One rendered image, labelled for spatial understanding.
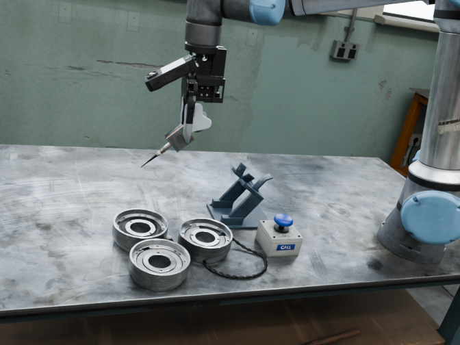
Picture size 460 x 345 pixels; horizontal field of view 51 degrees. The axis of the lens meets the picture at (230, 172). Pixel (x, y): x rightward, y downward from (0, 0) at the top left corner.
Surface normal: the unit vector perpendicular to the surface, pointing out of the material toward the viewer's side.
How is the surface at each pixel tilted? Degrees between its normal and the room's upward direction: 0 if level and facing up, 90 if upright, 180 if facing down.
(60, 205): 0
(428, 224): 97
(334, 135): 90
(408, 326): 0
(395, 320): 0
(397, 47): 90
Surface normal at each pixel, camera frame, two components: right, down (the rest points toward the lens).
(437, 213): -0.37, 0.45
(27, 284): 0.18, -0.89
